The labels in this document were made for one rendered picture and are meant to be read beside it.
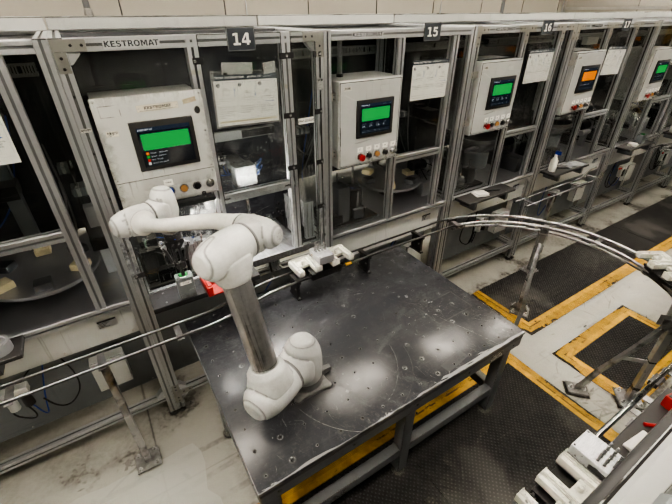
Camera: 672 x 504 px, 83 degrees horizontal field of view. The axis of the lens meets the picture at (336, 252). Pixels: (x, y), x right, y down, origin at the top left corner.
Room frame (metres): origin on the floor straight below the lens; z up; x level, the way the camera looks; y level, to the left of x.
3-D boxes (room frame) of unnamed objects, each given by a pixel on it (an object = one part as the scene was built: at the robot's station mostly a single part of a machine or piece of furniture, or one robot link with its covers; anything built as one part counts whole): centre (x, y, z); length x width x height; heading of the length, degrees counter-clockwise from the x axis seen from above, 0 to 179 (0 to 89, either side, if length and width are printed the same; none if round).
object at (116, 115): (1.72, 0.81, 1.60); 0.42 x 0.29 x 0.46; 122
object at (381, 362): (1.52, -0.08, 0.66); 1.50 x 1.06 x 0.04; 122
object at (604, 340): (1.98, -2.13, 0.01); 1.00 x 0.55 x 0.01; 122
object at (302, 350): (1.15, 0.15, 0.85); 0.18 x 0.16 x 0.22; 147
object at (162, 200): (1.50, 0.75, 1.41); 0.13 x 0.11 x 0.16; 147
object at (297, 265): (1.88, 0.08, 0.84); 0.36 x 0.14 x 0.10; 122
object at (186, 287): (1.51, 0.74, 0.97); 0.08 x 0.08 x 0.12; 32
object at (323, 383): (1.17, 0.13, 0.71); 0.22 x 0.18 x 0.06; 122
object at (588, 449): (0.68, -0.83, 0.92); 0.13 x 0.10 x 0.09; 32
